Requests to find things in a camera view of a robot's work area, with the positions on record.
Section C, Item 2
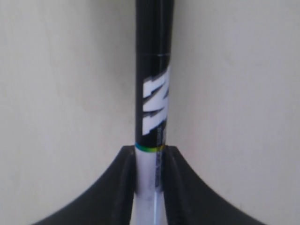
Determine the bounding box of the black and white marker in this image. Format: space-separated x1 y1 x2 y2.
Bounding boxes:
135 0 174 225

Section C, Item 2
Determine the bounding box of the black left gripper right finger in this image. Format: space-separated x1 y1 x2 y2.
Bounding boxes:
163 146 262 225

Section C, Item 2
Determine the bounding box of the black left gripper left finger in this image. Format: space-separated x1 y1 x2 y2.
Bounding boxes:
37 145 136 225

